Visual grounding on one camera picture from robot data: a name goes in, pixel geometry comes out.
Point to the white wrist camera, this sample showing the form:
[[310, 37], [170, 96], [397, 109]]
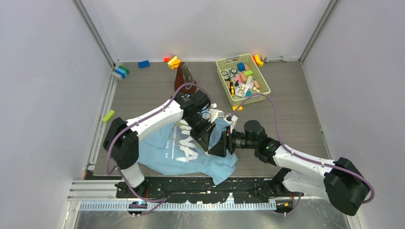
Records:
[[214, 113], [231, 120]]

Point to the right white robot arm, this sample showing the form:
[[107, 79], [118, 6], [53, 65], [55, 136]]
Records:
[[339, 182]]

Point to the light blue printed t-shirt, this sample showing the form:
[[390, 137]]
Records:
[[171, 151]]

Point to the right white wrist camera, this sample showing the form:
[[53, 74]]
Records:
[[231, 120]]

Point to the blue toy brick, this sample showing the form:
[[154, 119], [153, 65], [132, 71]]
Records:
[[143, 64]]

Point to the yellow brick near basket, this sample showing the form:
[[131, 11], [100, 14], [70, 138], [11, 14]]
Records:
[[236, 108]]

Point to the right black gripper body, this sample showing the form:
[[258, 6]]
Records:
[[234, 140]]

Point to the green plastic basket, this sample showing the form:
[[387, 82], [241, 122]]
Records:
[[241, 77]]

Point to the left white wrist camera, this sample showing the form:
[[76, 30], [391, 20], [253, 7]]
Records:
[[214, 113]]

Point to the brown metronome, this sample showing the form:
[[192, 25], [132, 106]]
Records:
[[183, 75]]

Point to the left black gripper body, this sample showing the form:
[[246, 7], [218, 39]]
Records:
[[199, 126]]

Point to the lime green toy brick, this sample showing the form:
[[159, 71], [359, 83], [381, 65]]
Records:
[[108, 116]]

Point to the stacked blue green bricks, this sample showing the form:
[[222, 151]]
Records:
[[120, 72]]

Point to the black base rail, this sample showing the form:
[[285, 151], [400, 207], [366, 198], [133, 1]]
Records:
[[203, 189]]

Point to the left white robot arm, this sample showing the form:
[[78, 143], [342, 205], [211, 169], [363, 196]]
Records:
[[123, 137]]

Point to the yellow red corner blocks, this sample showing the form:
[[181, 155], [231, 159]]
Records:
[[260, 60]]

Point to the yellow orange toy block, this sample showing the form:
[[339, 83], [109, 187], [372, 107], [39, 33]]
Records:
[[174, 62]]

